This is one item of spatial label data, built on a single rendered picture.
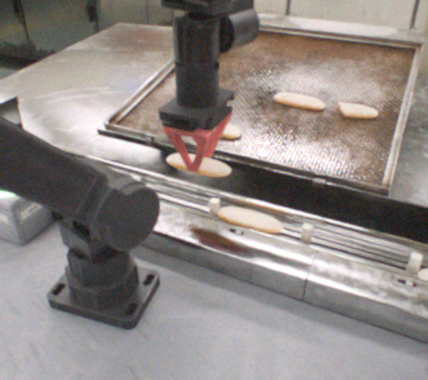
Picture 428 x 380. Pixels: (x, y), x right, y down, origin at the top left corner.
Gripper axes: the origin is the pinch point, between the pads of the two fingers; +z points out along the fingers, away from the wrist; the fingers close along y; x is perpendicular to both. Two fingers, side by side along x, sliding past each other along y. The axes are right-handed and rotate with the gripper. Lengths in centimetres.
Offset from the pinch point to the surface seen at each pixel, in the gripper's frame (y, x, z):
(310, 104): 27.4, -9.2, 0.7
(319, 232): 1.7, -17.9, 8.3
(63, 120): 19, 45, 11
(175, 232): -8.2, -0.4, 7.1
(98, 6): 204, 182, 31
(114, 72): 52, 54, 11
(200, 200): 1.5, 0.8, 8.3
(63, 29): 204, 217, 51
